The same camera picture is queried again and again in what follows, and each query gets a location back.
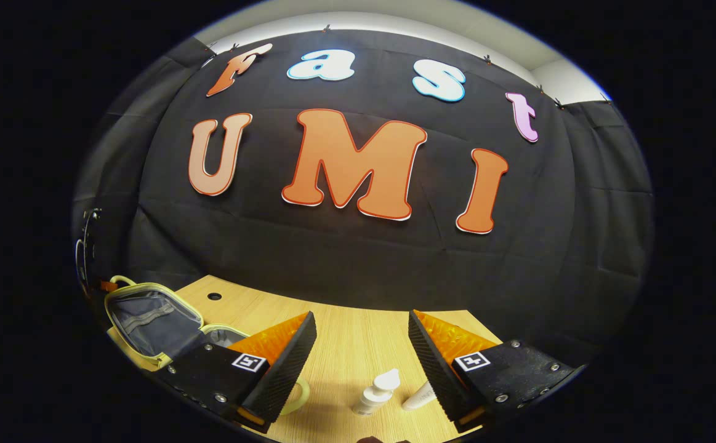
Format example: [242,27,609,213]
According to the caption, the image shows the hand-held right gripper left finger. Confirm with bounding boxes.
[159,311,318,433]

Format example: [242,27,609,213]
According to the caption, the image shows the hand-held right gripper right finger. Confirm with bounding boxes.
[408,309,585,433]

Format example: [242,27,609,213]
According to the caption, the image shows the cream yellow-trimmed small suitcase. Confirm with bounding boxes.
[104,276,310,417]

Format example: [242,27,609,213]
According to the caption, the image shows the white pump bottle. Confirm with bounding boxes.
[352,368,401,417]

